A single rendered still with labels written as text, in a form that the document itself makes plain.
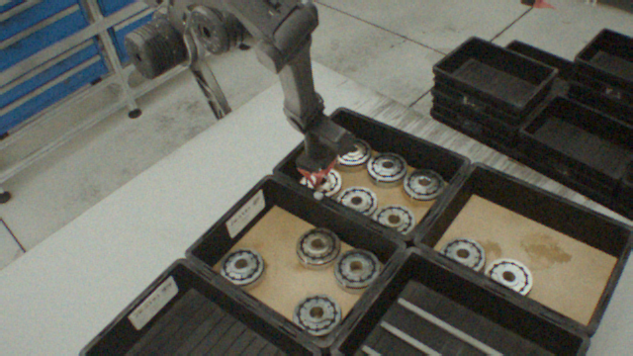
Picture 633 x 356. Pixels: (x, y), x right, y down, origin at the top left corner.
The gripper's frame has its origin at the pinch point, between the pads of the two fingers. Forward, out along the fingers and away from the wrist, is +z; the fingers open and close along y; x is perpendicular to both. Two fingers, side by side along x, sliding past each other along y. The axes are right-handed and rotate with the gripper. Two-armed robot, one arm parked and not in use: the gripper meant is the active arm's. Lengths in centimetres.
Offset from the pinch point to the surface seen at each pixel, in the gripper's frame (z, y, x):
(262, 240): 5.9, -19.7, 4.8
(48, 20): 17, 42, 176
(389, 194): 5.2, 7.6, -15.4
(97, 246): 20, -37, 53
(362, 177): 5.2, 9.7, -6.6
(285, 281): 5.9, -26.6, -6.6
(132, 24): 39, 80, 168
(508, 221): 4.7, 13.0, -44.9
